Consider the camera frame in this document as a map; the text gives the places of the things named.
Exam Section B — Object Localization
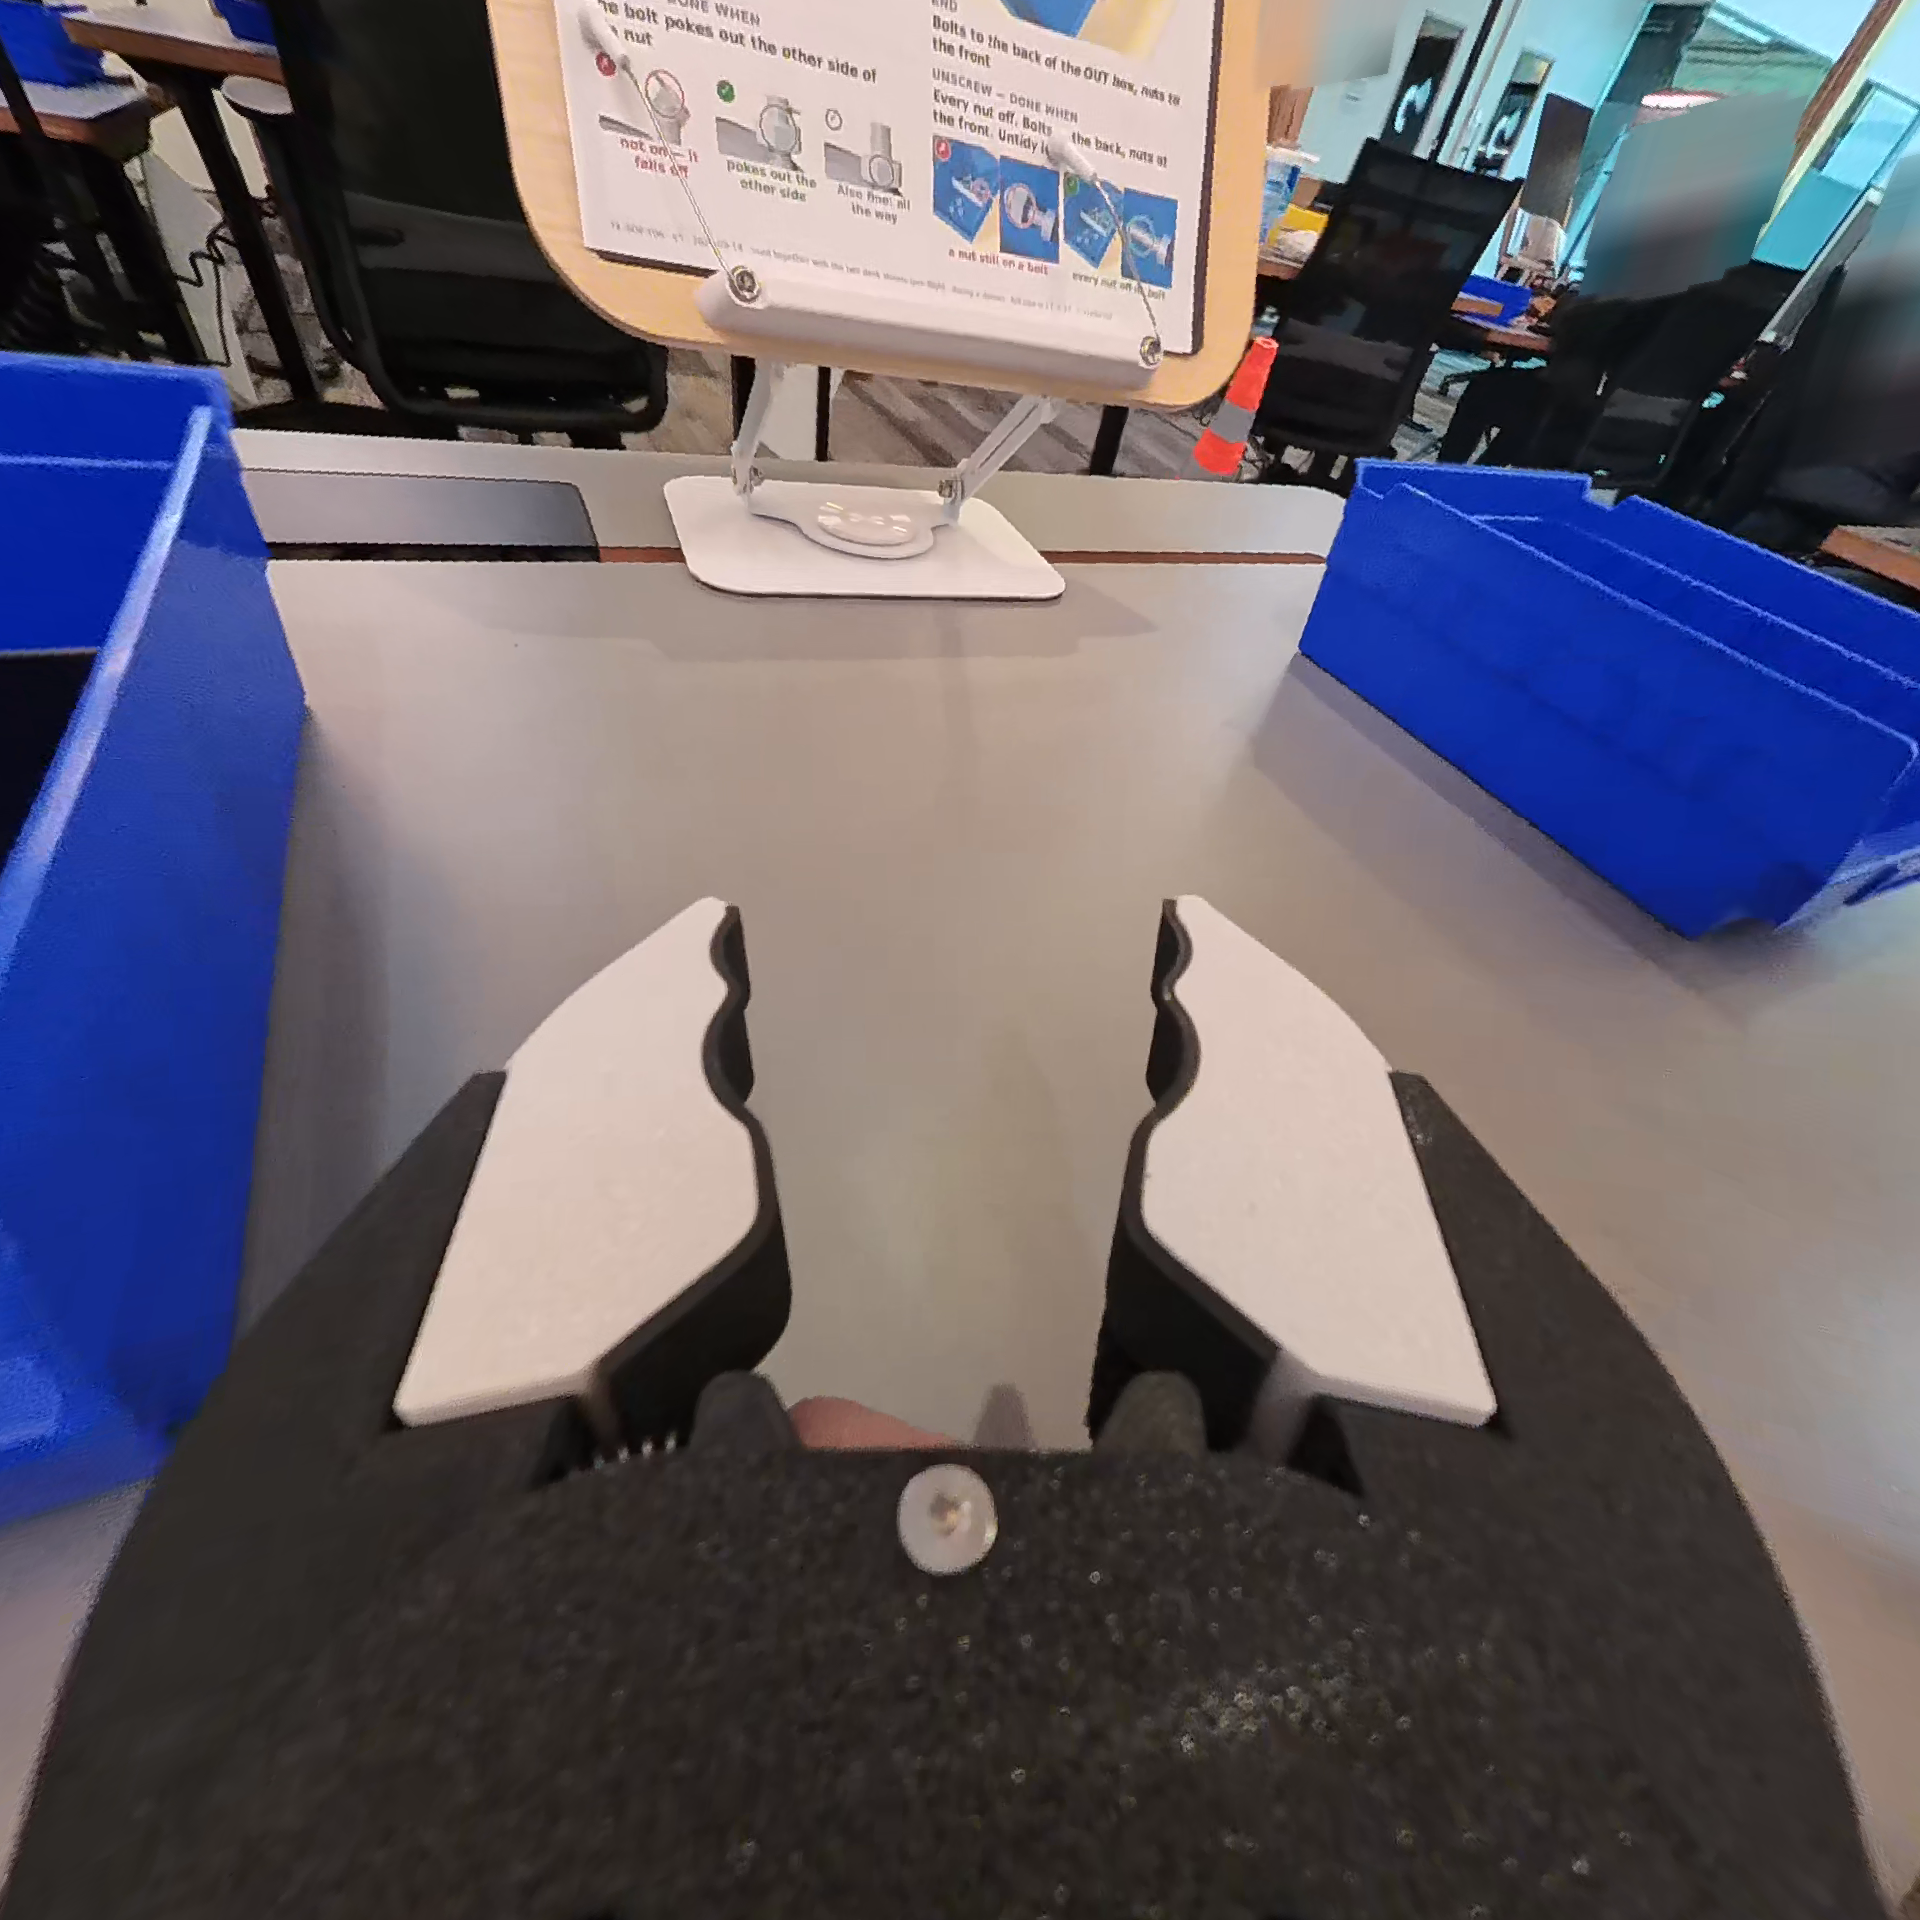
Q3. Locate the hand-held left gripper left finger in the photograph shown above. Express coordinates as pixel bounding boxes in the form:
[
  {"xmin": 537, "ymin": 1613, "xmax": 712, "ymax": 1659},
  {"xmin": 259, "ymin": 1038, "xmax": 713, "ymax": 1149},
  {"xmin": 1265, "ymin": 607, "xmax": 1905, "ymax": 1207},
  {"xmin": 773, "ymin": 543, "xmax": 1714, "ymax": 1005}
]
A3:
[{"xmin": 390, "ymin": 897, "xmax": 794, "ymax": 1452}]

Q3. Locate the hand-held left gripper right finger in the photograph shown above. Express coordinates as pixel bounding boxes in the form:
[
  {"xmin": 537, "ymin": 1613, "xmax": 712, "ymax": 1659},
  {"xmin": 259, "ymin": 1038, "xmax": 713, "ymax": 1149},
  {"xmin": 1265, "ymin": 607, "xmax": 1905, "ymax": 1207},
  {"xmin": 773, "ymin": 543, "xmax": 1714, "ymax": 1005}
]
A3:
[{"xmin": 1094, "ymin": 892, "xmax": 1505, "ymax": 1460}]

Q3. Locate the blue bin with black divider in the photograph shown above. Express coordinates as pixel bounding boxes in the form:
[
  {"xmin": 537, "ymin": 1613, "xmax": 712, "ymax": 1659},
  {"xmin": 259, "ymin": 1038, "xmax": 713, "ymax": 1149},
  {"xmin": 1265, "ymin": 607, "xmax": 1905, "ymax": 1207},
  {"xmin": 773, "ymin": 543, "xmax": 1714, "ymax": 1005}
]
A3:
[{"xmin": 0, "ymin": 351, "xmax": 312, "ymax": 1530}]

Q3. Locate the blue plastic bin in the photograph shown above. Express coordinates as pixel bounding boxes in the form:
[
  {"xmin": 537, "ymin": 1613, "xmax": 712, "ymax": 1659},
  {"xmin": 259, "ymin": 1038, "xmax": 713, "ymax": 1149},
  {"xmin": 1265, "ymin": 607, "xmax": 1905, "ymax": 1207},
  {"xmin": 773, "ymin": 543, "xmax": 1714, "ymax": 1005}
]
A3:
[{"xmin": 1296, "ymin": 458, "xmax": 1920, "ymax": 941}]

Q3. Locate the black flat pad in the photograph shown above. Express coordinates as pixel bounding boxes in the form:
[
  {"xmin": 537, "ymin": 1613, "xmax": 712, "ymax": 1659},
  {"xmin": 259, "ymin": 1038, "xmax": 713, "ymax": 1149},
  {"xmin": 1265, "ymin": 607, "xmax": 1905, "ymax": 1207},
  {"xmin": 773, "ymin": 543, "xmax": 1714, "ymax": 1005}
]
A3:
[{"xmin": 230, "ymin": 467, "xmax": 605, "ymax": 559}]

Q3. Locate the orange traffic cone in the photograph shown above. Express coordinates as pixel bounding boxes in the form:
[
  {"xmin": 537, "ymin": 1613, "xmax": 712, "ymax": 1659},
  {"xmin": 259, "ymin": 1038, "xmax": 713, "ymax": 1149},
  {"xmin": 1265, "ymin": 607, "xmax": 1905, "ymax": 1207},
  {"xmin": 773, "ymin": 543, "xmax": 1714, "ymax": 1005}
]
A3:
[{"xmin": 1190, "ymin": 326, "xmax": 1280, "ymax": 485}]

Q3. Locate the black mesh office chair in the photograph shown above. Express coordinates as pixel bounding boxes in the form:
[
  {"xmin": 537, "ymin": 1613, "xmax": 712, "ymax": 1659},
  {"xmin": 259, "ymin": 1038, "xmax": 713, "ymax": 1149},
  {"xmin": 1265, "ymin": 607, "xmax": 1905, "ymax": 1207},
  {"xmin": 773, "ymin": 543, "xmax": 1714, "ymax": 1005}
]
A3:
[{"xmin": 1244, "ymin": 135, "xmax": 1526, "ymax": 490}]

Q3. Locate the instruction board on white stand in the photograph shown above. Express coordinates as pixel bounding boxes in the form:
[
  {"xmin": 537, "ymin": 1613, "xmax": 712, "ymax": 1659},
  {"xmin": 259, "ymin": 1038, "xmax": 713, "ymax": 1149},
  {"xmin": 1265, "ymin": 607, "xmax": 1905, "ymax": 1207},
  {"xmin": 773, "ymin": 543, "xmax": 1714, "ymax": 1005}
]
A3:
[{"xmin": 484, "ymin": 0, "xmax": 1272, "ymax": 606}]

